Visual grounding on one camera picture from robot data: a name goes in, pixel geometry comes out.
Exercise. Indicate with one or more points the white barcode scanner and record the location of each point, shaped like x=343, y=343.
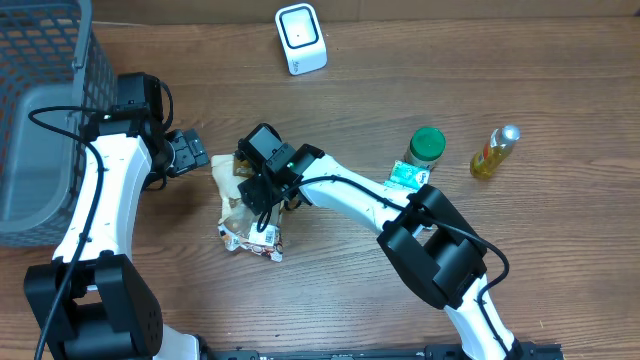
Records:
x=302, y=38

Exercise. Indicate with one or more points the brown snack packet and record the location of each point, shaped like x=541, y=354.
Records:
x=237, y=225

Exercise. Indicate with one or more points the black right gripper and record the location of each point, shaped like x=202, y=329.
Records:
x=255, y=192

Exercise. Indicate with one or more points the green lid white jar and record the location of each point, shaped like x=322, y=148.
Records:
x=425, y=148

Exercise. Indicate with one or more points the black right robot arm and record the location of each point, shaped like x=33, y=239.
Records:
x=433, y=249

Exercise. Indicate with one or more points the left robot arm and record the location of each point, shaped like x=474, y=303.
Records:
x=90, y=301

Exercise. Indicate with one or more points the yellow liquid bottle silver cap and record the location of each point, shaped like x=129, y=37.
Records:
x=499, y=146

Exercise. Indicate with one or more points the small teal white box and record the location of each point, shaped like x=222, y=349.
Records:
x=408, y=175

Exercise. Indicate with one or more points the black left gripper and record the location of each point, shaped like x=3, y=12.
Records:
x=191, y=150

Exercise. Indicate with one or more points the grey plastic shopping basket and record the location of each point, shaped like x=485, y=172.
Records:
x=50, y=60

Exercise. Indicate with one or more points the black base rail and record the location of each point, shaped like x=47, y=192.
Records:
x=429, y=352

